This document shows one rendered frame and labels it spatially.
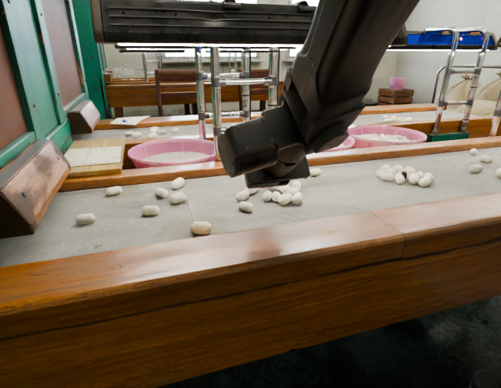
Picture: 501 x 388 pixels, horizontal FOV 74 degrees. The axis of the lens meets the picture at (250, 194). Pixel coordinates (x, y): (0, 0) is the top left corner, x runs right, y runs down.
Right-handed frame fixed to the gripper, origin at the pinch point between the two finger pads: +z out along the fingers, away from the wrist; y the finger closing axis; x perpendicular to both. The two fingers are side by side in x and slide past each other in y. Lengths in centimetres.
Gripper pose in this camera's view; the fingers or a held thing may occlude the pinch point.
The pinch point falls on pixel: (261, 179)
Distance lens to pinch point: 59.8
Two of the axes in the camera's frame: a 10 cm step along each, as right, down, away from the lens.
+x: 1.8, 9.5, -2.6
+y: -9.6, 1.1, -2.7
